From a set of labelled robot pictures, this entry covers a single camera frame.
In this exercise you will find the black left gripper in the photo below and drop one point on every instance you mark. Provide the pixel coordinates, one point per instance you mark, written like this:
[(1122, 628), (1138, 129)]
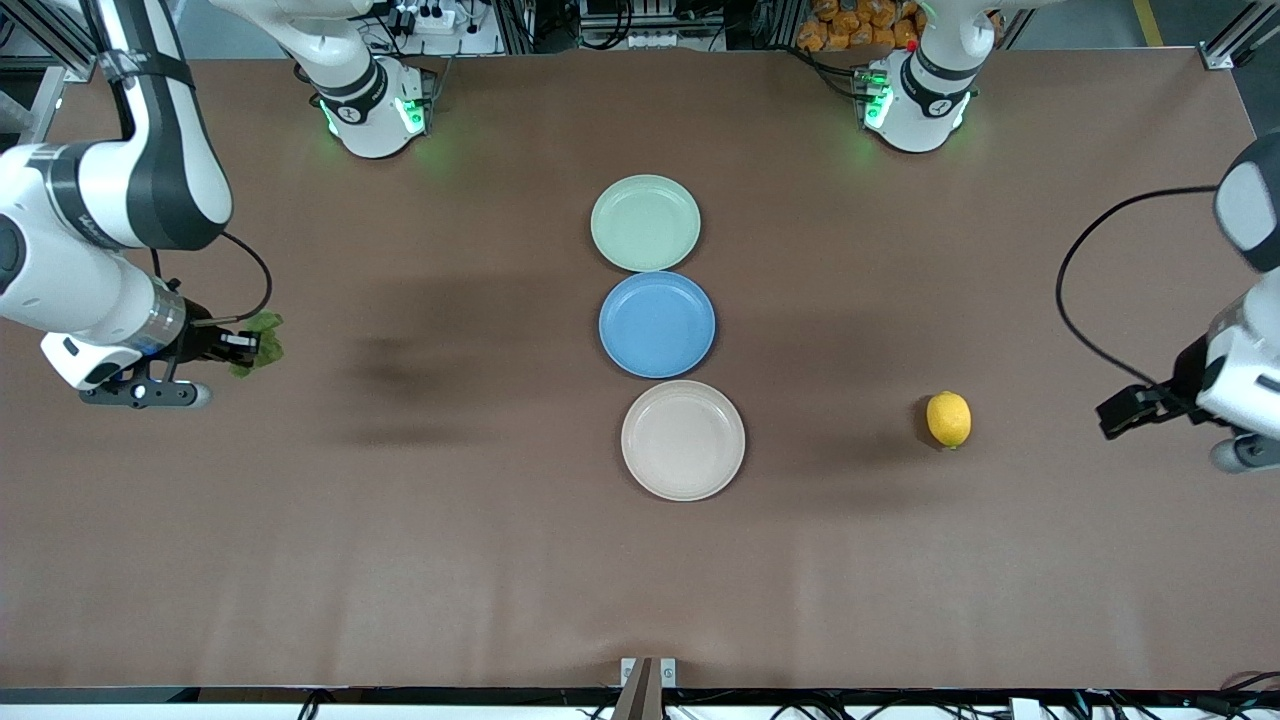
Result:
[(1186, 378)]

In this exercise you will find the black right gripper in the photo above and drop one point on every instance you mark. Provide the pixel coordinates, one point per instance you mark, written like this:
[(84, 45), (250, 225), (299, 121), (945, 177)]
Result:
[(200, 343)]

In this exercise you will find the green lettuce leaf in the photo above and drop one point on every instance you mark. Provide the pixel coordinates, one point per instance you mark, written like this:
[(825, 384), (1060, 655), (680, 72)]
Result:
[(270, 345)]

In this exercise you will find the yellow lemon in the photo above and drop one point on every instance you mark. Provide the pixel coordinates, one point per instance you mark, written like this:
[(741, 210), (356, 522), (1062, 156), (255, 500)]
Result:
[(948, 420)]

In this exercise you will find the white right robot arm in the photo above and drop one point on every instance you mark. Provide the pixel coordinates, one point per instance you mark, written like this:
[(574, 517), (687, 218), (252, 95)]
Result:
[(100, 200)]

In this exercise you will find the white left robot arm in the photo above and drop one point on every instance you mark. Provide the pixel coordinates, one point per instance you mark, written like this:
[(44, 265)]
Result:
[(930, 100)]

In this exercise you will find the brown table cover sheet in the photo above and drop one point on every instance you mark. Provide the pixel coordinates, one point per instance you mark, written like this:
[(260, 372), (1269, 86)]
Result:
[(450, 550)]

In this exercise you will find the white power strip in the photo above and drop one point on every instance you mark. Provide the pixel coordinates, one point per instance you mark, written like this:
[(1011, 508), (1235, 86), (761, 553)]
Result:
[(432, 18)]

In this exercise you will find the blue plate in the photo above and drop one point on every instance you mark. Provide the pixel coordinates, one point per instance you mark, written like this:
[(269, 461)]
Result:
[(657, 325)]

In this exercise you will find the light green plate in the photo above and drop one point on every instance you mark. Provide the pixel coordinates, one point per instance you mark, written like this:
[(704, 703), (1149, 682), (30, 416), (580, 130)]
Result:
[(645, 222)]

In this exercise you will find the beige plate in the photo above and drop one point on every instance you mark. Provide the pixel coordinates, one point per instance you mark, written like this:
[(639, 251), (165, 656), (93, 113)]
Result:
[(683, 440)]

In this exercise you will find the orange snack bags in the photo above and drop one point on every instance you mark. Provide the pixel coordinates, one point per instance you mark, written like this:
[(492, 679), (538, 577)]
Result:
[(850, 25)]

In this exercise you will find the aluminium frame profile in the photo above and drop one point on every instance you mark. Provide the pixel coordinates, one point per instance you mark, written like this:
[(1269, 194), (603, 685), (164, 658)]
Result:
[(70, 55), (1240, 35)]

